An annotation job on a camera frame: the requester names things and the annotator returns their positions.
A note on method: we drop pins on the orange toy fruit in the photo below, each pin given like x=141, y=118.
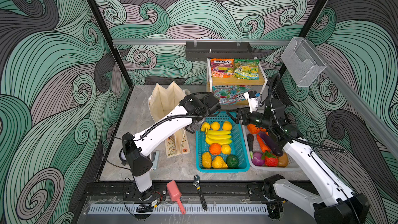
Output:
x=215, y=149

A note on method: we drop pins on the cream floral grocery bag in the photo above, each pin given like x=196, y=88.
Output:
x=161, y=102

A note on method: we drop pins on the orange toy pumpkin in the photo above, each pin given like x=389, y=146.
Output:
x=253, y=129

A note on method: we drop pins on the small yellow lemon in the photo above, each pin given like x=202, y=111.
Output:
x=205, y=127

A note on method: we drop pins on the black adjustable wrench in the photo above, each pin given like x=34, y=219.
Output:
x=196, y=183

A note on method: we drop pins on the red toy strawberry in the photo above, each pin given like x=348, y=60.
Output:
x=270, y=160

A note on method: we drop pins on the orange Fox's candy bag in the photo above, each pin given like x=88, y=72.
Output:
x=222, y=68

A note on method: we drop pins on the clear plastic wall bin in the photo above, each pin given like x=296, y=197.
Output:
x=303, y=61

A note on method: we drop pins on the mint berry candy bag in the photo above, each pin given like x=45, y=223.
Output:
x=225, y=94

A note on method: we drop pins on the yellow toy pear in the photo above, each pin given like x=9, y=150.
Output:
x=219, y=163

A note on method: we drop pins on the purple toy onion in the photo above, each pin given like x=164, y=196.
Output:
x=257, y=159

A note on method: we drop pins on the black wall shelf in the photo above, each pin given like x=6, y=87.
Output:
x=219, y=50

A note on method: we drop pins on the orange toy carrot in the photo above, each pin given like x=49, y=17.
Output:
x=262, y=144

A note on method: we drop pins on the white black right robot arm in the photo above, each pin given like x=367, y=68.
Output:
x=335, y=202

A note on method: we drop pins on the brown toy potato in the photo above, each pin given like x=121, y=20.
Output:
x=283, y=161

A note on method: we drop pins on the teal plastic basket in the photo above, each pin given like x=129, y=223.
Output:
x=238, y=145

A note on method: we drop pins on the white wooden two-tier shelf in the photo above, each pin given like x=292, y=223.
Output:
x=242, y=85

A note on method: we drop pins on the purple toy eggplant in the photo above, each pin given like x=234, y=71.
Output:
x=271, y=141

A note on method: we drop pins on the white plastic basket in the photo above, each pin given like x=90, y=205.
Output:
x=278, y=126

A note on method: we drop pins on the yellow toy potato fruit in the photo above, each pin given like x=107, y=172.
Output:
x=206, y=160

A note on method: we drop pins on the small yellow fruit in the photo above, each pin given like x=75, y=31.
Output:
x=226, y=149

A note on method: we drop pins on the yellow banana bunch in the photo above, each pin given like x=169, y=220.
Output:
x=221, y=137

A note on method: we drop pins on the green Fox's candy bag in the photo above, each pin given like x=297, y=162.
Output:
x=246, y=69

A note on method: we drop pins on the pink plastic scoop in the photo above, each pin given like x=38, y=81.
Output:
x=175, y=195

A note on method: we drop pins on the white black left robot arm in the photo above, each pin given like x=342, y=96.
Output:
x=138, y=147

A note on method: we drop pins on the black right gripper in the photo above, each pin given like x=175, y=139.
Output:
x=243, y=112

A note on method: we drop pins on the yellow orange round fruit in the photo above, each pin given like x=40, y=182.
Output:
x=227, y=126

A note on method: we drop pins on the white stapler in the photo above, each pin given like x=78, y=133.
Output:
x=155, y=155

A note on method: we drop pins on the white slotted cable duct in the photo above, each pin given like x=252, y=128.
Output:
x=196, y=209

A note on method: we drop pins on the green toy avocado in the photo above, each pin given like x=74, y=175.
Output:
x=232, y=162

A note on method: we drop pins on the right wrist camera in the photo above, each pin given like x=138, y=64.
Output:
x=253, y=99

